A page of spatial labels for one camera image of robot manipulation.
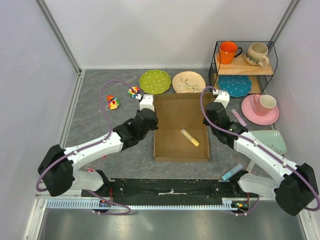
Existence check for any purple marker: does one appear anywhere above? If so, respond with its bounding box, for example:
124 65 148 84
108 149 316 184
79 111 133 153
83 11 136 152
231 109 247 127

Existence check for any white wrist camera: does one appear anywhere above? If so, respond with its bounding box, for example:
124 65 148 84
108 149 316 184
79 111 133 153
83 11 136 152
135 94 155 112
212 89 230 109

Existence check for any cream plate with branch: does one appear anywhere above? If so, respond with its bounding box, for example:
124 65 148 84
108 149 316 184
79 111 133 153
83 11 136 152
172 71 206 94

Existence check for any pink black marker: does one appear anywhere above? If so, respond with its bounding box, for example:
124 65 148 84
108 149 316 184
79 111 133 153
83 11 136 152
86 155 106 173

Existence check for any pink saucer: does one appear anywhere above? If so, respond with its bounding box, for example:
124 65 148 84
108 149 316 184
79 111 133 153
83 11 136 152
241 94 280 126

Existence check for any blue marker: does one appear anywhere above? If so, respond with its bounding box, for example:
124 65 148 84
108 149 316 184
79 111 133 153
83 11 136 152
222 163 243 181

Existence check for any pink cup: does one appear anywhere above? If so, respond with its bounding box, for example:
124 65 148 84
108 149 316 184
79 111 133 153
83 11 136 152
253 94 277 116

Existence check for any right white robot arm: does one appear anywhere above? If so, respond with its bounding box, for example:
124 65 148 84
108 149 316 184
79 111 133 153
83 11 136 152
201 102 320 216

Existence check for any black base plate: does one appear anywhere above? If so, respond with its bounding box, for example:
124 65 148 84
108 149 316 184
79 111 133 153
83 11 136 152
96 178 258 206

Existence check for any green polka dot plate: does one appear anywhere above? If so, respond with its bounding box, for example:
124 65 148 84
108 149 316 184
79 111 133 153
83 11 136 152
139 69 172 95

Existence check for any black wire shelf rack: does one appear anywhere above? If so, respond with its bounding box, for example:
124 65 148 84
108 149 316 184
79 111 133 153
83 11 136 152
208 41 278 94

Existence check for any small orange flower toy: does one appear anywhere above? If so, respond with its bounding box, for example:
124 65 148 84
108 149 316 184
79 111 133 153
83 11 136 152
106 95 115 102

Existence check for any blue polka dot plate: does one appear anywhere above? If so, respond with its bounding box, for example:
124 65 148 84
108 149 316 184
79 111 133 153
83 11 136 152
217 75 252 98

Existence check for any yellow marker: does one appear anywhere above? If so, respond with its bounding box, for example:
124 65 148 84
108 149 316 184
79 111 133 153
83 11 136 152
180 129 200 147

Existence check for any beige ceramic mug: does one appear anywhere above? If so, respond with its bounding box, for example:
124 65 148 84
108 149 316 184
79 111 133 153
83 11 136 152
245 42 270 67

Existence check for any mint green square plate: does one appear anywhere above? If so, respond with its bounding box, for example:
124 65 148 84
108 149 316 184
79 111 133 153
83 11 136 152
251 130 287 155

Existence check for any rainbow flower plush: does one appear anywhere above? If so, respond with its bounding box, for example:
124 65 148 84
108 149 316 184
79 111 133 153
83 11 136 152
127 86 141 98

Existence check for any brown cardboard box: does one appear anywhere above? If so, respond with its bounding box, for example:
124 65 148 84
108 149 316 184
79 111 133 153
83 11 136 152
153 92 210 163

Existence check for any orange mug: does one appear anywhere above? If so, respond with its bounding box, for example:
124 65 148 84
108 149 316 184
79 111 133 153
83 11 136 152
218 41 243 65

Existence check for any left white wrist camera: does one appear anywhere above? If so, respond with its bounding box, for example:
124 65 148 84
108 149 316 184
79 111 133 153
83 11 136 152
135 94 155 112

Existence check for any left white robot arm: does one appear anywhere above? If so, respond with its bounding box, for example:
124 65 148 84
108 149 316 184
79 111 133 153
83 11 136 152
37 108 158 197

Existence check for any flower plush keychain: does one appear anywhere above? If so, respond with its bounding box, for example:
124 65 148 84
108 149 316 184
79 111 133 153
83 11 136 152
105 98 121 111

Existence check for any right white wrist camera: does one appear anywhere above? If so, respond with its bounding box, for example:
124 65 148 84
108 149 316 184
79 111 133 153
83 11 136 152
212 89 230 109

